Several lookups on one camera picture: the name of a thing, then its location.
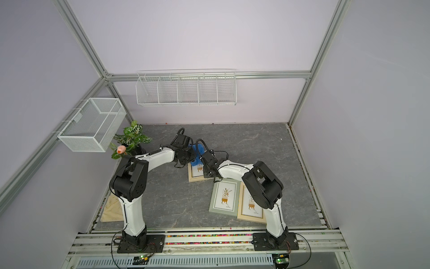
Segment blue microfibre cloth black trim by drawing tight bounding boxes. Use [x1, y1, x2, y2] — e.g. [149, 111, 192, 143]
[191, 143, 206, 167]

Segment beige picture frame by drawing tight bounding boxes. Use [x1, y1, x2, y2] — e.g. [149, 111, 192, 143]
[188, 163, 214, 183]

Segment green-grey picture frame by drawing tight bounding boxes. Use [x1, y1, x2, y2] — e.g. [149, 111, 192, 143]
[209, 178, 240, 216]

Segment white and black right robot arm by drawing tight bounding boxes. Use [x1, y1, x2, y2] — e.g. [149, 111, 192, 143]
[199, 151, 289, 250]

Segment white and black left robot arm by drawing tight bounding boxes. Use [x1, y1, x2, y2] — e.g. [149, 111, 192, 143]
[110, 128, 196, 249]

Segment black glossy plant vase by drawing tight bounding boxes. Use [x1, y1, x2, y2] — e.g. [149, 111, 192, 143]
[122, 144, 147, 158]

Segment green artificial plant pink flower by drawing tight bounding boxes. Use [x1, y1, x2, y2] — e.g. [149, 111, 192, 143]
[110, 121, 152, 160]

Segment left electronics board green led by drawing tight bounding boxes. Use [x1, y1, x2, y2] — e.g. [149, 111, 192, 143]
[132, 256, 149, 266]

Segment electronics board green led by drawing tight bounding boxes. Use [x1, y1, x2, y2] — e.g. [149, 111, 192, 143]
[272, 254, 290, 268]
[132, 256, 149, 266]

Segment right electronics board green led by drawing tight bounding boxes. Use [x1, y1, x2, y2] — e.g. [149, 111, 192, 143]
[272, 254, 290, 268]

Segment light wood picture frame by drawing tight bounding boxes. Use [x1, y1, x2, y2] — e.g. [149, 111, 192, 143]
[237, 183, 266, 224]

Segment long white wire shelf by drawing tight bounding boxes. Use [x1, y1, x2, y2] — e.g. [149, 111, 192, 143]
[135, 69, 237, 106]

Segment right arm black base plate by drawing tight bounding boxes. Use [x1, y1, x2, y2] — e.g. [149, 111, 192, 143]
[252, 232, 299, 251]

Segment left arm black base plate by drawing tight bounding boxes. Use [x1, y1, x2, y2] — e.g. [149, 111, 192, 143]
[116, 234, 166, 254]

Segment white wire basket left wall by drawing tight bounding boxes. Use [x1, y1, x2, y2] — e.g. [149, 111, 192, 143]
[57, 98, 127, 152]

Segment white vented cable duct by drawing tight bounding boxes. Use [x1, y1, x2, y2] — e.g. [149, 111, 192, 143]
[75, 254, 274, 269]

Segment aluminium cage frame profiles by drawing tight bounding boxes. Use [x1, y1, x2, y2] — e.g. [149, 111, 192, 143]
[1, 1, 351, 215]

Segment aluminium mounting rail front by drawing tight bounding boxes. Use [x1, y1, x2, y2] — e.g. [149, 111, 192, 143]
[68, 227, 349, 256]

